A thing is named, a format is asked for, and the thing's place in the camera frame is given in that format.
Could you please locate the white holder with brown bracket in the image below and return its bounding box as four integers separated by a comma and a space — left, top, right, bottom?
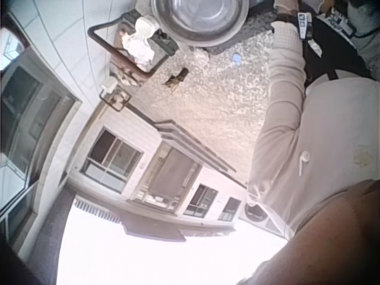
99, 77, 132, 113

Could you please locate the white cabinet with glass doors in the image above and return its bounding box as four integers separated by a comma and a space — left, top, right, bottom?
65, 118, 248, 236

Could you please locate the white food piece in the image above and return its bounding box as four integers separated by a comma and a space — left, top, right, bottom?
308, 38, 324, 59

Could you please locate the brown metal rack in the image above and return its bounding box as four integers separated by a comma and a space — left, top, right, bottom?
87, 9, 180, 87

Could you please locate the white crumpled scrap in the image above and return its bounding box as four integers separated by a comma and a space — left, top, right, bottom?
193, 48, 209, 62

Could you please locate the small brown scrap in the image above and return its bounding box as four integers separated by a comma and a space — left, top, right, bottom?
164, 68, 189, 90

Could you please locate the person's left hand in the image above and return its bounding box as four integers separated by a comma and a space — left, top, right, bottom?
273, 0, 301, 14

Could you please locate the black round pan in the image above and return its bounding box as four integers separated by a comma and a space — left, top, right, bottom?
302, 17, 373, 88

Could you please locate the large steel bowl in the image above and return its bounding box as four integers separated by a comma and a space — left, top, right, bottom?
150, 0, 250, 48

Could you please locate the dark framed window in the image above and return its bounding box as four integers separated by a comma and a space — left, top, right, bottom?
0, 44, 83, 194

